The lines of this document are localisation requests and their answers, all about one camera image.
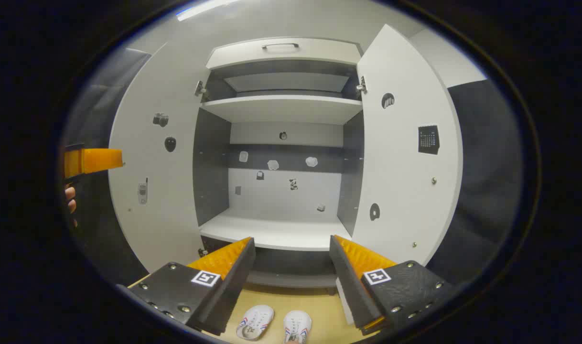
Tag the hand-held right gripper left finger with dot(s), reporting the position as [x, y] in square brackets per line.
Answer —
[231, 291]

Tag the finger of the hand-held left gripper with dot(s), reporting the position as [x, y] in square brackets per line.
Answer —
[100, 160]

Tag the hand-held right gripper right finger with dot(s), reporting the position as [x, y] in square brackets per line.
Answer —
[350, 286]

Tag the white sneaker shoe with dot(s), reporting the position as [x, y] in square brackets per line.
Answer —
[296, 325]
[255, 322]

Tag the white shoe cabinet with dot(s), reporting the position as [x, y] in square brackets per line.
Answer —
[272, 234]

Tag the white shoe cabinet door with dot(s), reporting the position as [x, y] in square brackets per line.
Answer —
[167, 239]
[405, 191]

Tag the metal door hinge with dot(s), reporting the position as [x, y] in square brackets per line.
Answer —
[200, 89]
[361, 86]

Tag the white cabinet shelf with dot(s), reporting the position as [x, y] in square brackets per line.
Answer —
[281, 110]

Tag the white cabinet drawer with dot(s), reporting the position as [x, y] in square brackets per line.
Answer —
[319, 52]

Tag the black backdrop cloth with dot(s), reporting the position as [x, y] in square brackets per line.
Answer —
[487, 191]

